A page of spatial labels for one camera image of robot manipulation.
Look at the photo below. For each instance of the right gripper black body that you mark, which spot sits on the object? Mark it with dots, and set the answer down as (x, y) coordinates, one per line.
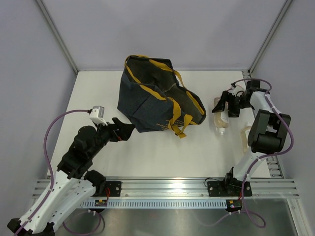
(234, 100)

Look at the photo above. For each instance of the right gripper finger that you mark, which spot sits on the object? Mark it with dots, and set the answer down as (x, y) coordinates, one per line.
(233, 110)
(221, 104)

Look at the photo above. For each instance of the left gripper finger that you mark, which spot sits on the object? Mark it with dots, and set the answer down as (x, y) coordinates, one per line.
(118, 123)
(125, 132)

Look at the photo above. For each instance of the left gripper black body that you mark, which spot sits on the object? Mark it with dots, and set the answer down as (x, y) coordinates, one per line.
(106, 133)

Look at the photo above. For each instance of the dark canvas bag yellow handles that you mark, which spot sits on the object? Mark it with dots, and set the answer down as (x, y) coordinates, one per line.
(153, 97)

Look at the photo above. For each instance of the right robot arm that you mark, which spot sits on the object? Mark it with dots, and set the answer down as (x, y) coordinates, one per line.
(266, 137)

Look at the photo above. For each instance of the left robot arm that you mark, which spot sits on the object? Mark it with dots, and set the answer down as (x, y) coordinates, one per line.
(73, 181)

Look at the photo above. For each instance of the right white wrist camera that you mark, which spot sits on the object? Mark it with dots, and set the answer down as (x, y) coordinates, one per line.
(236, 90)

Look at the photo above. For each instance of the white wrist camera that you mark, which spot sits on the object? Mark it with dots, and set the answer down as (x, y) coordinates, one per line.
(97, 115)
(236, 90)

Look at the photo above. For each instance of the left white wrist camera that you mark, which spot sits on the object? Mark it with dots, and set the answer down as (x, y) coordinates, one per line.
(97, 115)

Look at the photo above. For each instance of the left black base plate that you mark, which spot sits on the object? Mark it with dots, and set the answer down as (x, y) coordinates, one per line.
(108, 188)

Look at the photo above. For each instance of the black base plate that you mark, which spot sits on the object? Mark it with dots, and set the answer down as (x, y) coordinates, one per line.
(222, 189)
(108, 188)

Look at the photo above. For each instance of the aluminium mounting rail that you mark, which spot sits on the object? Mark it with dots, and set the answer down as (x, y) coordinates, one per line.
(194, 188)

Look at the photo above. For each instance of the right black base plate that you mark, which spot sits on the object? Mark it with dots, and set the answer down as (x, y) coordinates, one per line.
(222, 189)

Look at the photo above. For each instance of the slotted cable duct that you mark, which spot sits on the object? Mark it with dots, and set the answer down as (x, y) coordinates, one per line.
(154, 204)

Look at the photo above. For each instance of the right aluminium frame post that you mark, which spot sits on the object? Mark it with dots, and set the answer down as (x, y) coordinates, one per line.
(272, 31)

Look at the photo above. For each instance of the aluminium frame post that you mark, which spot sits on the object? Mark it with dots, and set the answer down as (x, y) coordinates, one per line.
(56, 35)
(272, 31)

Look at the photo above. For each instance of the left aluminium frame post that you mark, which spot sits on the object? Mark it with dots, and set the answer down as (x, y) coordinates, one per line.
(56, 35)

